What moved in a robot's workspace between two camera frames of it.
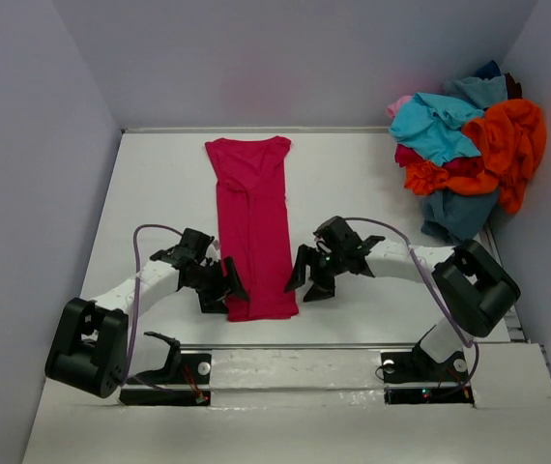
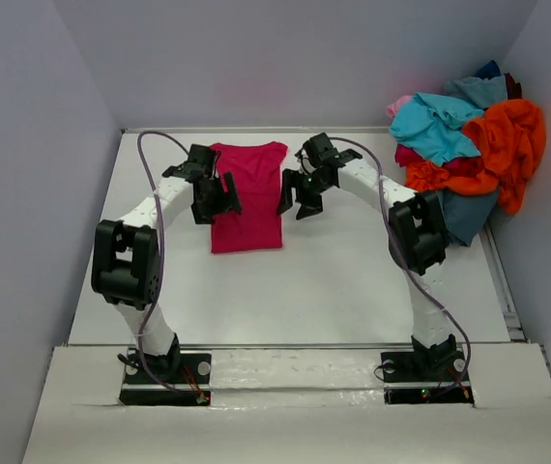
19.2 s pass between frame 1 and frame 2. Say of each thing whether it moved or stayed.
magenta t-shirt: moved
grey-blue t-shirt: stayed
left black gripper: moved
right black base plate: stayed
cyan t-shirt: stayed
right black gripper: moved
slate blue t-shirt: stayed
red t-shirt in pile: stayed
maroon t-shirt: stayed
